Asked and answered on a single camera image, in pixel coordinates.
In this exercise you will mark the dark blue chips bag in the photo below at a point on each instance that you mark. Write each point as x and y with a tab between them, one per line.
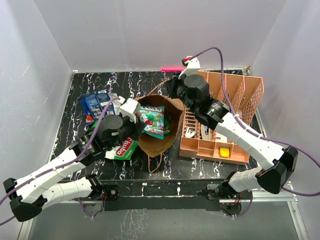
103	97

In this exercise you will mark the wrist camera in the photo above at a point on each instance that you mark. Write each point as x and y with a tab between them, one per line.
129	108
191	64

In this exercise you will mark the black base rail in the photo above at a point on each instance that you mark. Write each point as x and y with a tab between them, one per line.
172	194

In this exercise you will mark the Fox's mint candy bag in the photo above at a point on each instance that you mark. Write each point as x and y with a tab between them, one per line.
153	117

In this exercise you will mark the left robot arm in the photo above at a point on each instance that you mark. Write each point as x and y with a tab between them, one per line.
43	188

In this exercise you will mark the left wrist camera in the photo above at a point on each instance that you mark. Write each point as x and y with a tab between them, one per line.
129	108

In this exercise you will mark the yellow sticky note pad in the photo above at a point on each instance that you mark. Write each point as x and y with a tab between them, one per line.
224	152

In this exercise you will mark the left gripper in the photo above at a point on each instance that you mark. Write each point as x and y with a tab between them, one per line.
137	127

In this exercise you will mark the aluminium frame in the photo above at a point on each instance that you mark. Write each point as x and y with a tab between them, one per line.
258	215

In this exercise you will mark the pink plastic desk organizer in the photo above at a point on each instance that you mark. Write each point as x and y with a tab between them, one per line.
245	93

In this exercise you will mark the green red snack packet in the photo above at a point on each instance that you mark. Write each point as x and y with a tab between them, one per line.
167	126

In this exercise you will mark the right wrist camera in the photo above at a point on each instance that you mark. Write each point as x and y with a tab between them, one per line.
191	64

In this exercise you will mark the blue Burts chips bag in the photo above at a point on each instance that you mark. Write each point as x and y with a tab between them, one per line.
89	120

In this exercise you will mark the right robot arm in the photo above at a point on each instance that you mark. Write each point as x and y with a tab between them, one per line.
276	163

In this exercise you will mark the blue white snack pack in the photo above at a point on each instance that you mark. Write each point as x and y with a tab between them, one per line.
95	109

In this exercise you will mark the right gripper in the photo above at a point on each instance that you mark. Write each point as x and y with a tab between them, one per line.
174	82

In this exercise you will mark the brown paper bag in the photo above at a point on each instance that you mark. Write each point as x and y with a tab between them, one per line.
153	147

